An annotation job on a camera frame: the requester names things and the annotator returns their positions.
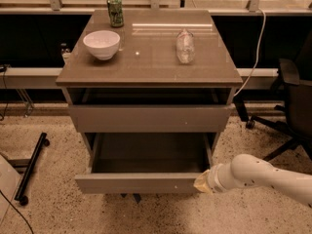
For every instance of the grey drawer cabinet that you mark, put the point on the grey drawer cabinet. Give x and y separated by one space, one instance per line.
144 88

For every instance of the black office chair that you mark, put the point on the black office chair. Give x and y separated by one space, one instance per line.
295 78

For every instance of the green soda can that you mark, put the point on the green soda can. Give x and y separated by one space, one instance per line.
115 12

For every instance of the white ceramic bowl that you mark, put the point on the white ceramic bowl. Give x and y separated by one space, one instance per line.
102 44

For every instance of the yellowish foam-padded gripper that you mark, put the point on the yellowish foam-padded gripper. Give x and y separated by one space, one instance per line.
214 179

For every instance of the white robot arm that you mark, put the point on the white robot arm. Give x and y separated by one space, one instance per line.
247 171

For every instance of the black wheeled stand base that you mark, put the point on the black wheeled stand base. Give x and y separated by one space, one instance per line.
26 166

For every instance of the drawer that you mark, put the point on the drawer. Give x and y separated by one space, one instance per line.
146 163

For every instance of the clear plastic water bottle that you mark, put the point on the clear plastic water bottle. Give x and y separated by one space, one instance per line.
185 48

